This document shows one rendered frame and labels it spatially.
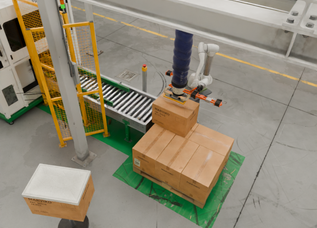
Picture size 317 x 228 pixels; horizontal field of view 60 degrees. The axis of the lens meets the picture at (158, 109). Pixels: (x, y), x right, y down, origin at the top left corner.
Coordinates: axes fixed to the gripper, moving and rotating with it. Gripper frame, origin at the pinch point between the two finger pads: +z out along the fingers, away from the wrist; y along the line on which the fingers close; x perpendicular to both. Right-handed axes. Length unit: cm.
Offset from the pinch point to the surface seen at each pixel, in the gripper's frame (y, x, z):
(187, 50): -68, 16, 6
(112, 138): 123, 122, 43
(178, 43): -76, 28, 11
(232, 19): -194, -77, 186
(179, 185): 99, -27, 81
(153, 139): 69, 36, 49
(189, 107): 29.3, 7.1, -3.4
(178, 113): 29.3, 13.9, 18.2
